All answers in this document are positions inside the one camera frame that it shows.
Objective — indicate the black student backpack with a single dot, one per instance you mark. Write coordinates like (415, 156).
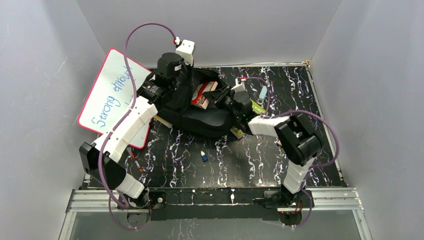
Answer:
(211, 122)

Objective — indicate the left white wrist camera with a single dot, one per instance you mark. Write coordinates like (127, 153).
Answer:
(186, 48)

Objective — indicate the beige glue stick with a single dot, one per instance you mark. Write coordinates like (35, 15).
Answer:
(162, 121)

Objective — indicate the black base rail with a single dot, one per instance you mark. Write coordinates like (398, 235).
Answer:
(215, 203)

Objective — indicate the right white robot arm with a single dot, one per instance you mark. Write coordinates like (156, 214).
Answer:
(298, 139)

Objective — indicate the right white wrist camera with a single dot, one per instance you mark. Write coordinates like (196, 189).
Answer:
(239, 86)

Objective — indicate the orange marker pen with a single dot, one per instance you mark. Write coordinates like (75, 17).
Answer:
(131, 154)

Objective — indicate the light blue eraser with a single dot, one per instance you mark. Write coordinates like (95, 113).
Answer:
(262, 95)

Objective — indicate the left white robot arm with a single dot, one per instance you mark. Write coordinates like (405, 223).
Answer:
(101, 158)

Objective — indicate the small blue white bottle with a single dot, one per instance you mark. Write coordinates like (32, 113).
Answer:
(204, 157)

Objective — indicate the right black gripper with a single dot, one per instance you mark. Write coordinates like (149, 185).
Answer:
(218, 95)

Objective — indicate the pink-framed whiteboard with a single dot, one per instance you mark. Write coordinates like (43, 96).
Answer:
(110, 95)

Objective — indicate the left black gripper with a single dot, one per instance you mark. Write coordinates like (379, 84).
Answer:
(185, 76)

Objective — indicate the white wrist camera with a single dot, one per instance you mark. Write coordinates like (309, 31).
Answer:
(186, 48)
(239, 86)

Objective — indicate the green treehouse book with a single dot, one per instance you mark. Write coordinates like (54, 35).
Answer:
(256, 109)

